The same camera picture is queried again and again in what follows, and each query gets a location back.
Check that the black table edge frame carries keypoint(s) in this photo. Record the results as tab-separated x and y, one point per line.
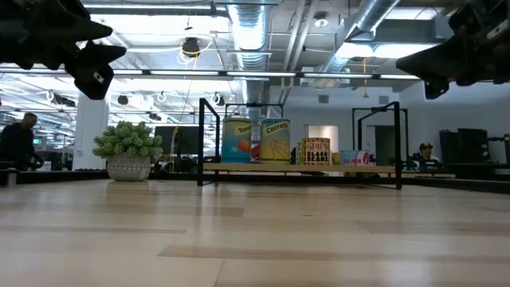
60	176

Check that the green plant in patterned pot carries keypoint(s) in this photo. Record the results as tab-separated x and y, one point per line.
127	167

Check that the black equipment box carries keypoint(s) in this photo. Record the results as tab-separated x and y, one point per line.
472	145

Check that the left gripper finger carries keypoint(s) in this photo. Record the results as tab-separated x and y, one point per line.
75	24
89	64

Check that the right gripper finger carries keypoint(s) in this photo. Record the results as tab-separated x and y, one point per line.
434	64
434	89

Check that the silver round ventilation duct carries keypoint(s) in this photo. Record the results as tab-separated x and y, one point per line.
370	16
251	32

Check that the salmon can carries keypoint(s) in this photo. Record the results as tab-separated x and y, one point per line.
354	158

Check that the wooden shelf with black frame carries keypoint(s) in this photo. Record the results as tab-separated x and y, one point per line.
259	167

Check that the yellow carrots can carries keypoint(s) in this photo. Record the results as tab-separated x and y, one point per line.
275	143

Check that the long ceiling light rail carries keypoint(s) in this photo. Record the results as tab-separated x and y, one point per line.
183	73

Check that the yellow green labelled can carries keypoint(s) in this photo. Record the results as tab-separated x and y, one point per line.
335	159

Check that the white building column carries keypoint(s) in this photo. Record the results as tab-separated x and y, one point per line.
89	127

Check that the blue tomatoes can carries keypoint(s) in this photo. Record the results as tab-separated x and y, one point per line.
235	139

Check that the spicy black beans can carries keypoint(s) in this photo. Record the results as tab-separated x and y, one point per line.
315	153

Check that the black computer monitor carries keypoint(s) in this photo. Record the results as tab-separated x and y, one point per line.
183	139

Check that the person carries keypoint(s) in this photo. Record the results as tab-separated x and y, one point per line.
16	139
425	149

